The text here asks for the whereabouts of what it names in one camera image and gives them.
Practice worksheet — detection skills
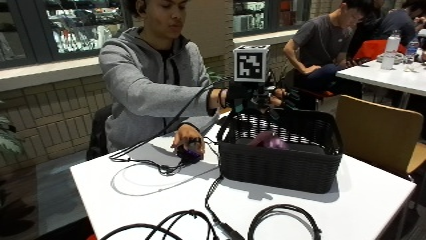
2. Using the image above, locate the dark purple round object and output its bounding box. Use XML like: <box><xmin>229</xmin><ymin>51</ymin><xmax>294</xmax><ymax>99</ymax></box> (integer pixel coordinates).
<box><xmin>176</xmin><ymin>142</ymin><xmax>205</xmax><ymax>165</ymax></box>

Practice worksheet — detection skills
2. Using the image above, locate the white cube with black markers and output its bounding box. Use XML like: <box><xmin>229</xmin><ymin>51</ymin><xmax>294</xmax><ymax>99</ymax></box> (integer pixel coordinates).
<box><xmin>231</xmin><ymin>44</ymin><xmax>271</xmax><ymax>83</ymax></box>

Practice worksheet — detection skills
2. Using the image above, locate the purple soft object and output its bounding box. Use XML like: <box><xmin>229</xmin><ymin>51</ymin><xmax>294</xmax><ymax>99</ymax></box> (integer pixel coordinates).
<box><xmin>246</xmin><ymin>130</ymin><xmax>291</xmax><ymax>151</ymax></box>

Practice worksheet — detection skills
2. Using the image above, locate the the person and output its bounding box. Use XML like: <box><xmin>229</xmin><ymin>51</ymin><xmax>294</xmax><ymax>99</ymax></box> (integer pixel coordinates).
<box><xmin>97</xmin><ymin>0</ymin><xmax>229</xmax><ymax>154</ymax></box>

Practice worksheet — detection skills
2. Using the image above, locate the black woven plastic basket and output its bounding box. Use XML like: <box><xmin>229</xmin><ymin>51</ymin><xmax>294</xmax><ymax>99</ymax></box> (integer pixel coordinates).
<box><xmin>215</xmin><ymin>107</ymin><xmax>345</xmax><ymax>195</ymax></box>

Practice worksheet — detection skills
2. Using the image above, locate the wooden chair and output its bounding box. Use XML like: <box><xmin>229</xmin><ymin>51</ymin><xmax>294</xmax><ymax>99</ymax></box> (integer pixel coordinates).
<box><xmin>334</xmin><ymin>94</ymin><xmax>426</xmax><ymax>182</ymax></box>

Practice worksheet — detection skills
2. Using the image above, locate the white table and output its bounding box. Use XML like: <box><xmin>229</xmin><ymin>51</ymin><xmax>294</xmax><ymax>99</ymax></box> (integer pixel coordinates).
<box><xmin>334</xmin><ymin>59</ymin><xmax>426</xmax><ymax>98</ymax></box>

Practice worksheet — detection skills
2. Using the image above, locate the orange chair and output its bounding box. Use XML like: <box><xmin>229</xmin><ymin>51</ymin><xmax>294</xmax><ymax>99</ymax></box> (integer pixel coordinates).
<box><xmin>351</xmin><ymin>38</ymin><xmax>407</xmax><ymax>63</ymax></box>

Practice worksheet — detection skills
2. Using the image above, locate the white water bottle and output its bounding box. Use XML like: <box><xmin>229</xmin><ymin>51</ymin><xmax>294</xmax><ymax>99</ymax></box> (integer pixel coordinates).
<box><xmin>379</xmin><ymin>29</ymin><xmax>402</xmax><ymax>71</ymax></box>

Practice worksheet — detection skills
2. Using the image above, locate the clear plastic bottle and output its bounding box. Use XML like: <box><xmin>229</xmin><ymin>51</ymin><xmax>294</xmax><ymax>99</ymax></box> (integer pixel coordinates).
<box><xmin>403</xmin><ymin>37</ymin><xmax>420</xmax><ymax>65</ymax></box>

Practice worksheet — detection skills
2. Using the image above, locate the green plant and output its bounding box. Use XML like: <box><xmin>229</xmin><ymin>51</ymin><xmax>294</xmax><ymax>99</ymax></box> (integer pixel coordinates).
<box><xmin>0</xmin><ymin>112</ymin><xmax>24</xmax><ymax>158</ymax></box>

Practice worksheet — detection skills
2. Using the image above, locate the black glove cable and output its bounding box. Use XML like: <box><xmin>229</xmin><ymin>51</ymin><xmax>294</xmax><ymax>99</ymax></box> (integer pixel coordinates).
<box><xmin>108</xmin><ymin>81</ymin><xmax>229</xmax><ymax>177</ymax></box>

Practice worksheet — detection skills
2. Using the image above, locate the thin white cable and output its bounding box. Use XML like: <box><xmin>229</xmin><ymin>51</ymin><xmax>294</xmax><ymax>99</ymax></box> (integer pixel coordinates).
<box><xmin>109</xmin><ymin>162</ymin><xmax>219</xmax><ymax>198</ymax></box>

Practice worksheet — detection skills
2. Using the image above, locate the black cable with plug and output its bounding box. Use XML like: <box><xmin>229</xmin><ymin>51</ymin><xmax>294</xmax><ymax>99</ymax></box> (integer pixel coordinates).
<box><xmin>203</xmin><ymin>174</ymin><xmax>246</xmax><ymax>240</ymax></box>

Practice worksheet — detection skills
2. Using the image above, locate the black looped cable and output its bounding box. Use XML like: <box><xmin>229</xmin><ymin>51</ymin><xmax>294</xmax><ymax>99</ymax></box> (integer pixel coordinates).
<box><xmin>98</xmin><ymin>209</ymin><xmax>219</xmax><ymax>240</ymax></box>

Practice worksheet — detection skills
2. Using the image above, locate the black coiled cable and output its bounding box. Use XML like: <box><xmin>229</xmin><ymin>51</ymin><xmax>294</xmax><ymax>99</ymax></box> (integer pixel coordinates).
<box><xmin>246</xmin><ymin>203</ymin><xmax>323</xmax><ymax>240</ymax></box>

